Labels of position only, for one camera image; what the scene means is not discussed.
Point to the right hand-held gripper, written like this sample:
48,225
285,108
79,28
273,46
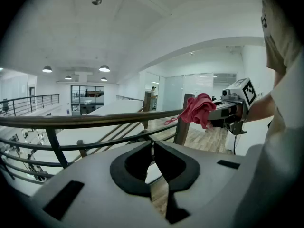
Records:
247,91

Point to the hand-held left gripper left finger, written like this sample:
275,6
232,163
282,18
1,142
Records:
95,186

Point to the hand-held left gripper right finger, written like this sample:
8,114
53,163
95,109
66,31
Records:
209,174

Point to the pink cloth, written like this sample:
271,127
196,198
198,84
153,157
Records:
199,108

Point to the dark wooden railing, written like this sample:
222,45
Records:
71,119

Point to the person's right forearm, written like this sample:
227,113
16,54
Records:
261,108

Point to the person's right hand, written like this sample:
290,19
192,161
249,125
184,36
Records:
236,110

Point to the white appliance with red label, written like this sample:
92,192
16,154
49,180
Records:
229,141

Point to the stair balustrade with wooden rails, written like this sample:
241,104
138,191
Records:
147,113

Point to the person's khaki shirt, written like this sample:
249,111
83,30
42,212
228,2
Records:
278,32

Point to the black-framed glazed room window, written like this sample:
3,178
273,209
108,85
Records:
88,94

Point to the short black guardrail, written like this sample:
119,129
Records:
130,98

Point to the dome pendant lamp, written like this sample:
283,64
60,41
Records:
47,69
68,77
104,68
103,79

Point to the black mezzanine guardrail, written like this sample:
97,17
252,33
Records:
31,98

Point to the white ceiling air conditioner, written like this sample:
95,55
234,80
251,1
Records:
82,76

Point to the black office chair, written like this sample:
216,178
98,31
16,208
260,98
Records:
5,104

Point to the round silver ceiling fixture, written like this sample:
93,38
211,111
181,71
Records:
97,1

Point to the brown wooden newel post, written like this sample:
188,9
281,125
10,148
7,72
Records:
181,134

